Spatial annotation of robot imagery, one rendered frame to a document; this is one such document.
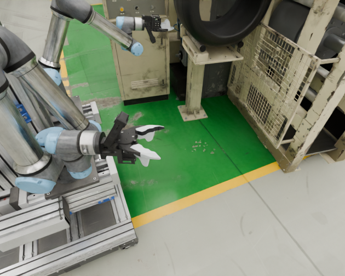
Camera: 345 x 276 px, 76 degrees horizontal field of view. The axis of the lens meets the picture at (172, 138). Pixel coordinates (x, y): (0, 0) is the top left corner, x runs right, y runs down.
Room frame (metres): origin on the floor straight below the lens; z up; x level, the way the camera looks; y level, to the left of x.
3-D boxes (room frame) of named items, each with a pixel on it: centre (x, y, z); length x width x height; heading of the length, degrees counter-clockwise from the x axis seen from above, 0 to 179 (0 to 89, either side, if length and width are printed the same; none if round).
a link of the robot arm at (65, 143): (0.48, 0.33, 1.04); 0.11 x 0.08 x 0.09; 88
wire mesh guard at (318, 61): (1.56, -0.68, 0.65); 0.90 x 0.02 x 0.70; 14
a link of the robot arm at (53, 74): (1.08, 0.67, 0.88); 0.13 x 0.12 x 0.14; 32
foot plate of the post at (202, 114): (1.94, -0.22, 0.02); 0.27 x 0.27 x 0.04; 14
